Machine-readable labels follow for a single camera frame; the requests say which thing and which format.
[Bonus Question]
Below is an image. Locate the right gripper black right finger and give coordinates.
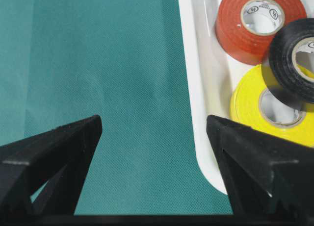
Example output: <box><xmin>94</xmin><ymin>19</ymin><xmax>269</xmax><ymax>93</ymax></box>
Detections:
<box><xmin>206</xmin><ymin>115</ymin><xmax>314</xmax><ymax>226</ymax></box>

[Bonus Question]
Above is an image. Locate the black tape roll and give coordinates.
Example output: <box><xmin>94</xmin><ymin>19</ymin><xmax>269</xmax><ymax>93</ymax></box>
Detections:
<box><xmin>262</xmin><ymin>18</ymin><xmax>314</xmax><ymax>104</ymax></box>

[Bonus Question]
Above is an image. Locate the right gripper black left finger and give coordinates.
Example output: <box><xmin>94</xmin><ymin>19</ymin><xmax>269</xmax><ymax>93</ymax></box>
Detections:
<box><xmin>0</xmin><ymin>115</ymin><xmax>102</xmax><ymax>226</ymax></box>

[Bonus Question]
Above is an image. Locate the white plastic case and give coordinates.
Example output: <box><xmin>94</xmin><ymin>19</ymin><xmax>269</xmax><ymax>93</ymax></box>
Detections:
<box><xmin>177</xmin><ymin>0</ymin><xmax>314</xmax><ymax>195</ymax></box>

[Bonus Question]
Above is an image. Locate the yellow tape roll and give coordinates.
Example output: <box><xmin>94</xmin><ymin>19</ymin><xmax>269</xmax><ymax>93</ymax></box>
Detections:
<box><xmin>230</xmin><ymin>65</ymin><xmax>314</xmax><ymax>148</ymax></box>

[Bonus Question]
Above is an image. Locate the green table cloth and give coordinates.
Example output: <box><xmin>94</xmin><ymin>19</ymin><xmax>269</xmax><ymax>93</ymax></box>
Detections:
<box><xmin>0</xmin><ymin>0</ymin><xmax>232</xmax><ymax>215</ymax></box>

